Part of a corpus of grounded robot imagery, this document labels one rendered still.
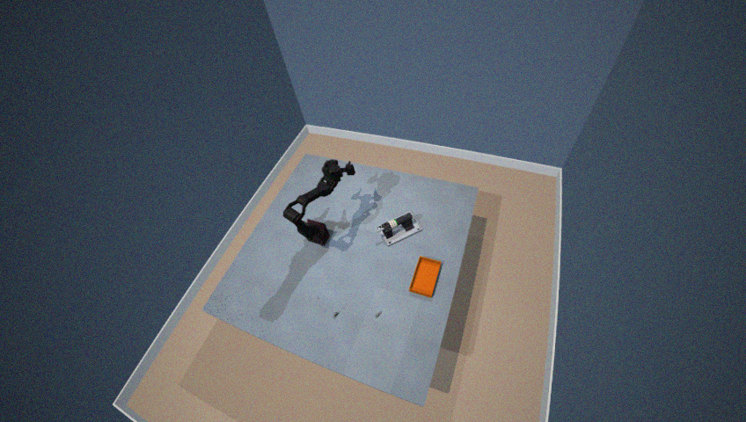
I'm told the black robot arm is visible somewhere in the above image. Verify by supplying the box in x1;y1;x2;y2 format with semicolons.
283;159;340;240

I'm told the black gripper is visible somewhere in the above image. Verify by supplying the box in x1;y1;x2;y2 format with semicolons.
321;161;355;181

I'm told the orange shallow tray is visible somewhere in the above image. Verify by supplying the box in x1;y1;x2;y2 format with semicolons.
409;257;441;297

